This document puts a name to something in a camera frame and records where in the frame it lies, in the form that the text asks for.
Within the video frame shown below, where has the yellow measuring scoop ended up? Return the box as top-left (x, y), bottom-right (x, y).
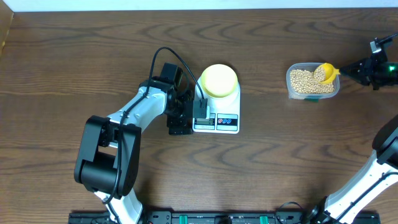
top-left (313, 63), bottom-right (340, 85)

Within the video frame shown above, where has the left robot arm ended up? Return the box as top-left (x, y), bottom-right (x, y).
top-left (74, 77), bottom-right (194, 223)

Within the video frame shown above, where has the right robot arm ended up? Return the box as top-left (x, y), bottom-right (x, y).
top-left (304, 50), bottom-right (397, 223)

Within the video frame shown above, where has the white digital kitchen scale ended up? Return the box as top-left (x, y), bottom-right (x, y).
top-left (192, 78), bottom-right (241, 134)

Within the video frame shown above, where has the yellow bowl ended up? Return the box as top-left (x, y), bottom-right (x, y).
top-left (200, 64), bottom-right (238, 98)

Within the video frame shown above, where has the clear plastic container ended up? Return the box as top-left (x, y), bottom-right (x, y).
top-left (286, 62), bottom-right (340, 100)

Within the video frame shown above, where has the soybeans pile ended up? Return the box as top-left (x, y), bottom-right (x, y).
top-left (290, 70), bottom-right (335, 94)

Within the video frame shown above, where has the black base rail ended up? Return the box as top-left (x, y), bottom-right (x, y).
top-left (68, 210), bottom-right (382, 224)

